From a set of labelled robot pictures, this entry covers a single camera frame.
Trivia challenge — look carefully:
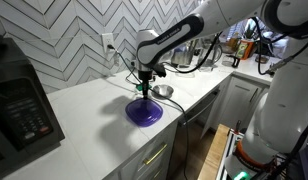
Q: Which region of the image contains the orange green carton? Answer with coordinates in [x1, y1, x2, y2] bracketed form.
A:
[234, 39, 255, 61]

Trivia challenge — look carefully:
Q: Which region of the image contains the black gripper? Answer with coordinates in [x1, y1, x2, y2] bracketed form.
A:
[139, 68, 154, 100]

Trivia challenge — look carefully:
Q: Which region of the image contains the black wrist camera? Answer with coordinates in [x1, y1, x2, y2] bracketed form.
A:
[152, 64, 168, 78]

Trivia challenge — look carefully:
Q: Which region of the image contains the black microwave oven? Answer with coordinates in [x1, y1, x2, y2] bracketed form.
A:
[0, 36, 66, 174]

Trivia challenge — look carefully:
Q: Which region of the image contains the clear glass pitcher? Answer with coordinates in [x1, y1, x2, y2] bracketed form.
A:
[197, 39, 224, 73]

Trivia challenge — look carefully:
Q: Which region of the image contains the brass drawer handle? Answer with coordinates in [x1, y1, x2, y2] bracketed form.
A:
[142, 143, 168, 166]

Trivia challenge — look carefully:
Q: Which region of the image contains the white wall outlet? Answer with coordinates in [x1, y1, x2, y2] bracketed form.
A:
[101, 32, 115, 54]

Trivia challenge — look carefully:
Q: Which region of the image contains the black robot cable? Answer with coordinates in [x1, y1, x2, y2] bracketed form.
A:
[161, 31, 225, 74]

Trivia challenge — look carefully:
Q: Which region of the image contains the silver dishwasher handle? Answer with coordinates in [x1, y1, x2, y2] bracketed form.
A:
[180, 89, 220, 127]

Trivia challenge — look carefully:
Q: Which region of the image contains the wooden stand board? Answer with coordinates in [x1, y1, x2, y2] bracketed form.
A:
[197, 123, 231, 180]

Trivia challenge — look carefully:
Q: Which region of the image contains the round metal bowl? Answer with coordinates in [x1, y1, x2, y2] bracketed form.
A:
[152, 84, 175, 99]

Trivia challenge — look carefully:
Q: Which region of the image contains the purple plastic lid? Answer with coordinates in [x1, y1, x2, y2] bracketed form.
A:
[124, 97, 164, 128]

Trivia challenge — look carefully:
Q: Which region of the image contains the pale shaker cabinet front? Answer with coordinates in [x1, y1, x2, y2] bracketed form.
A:
[202, 75, 270, 139]

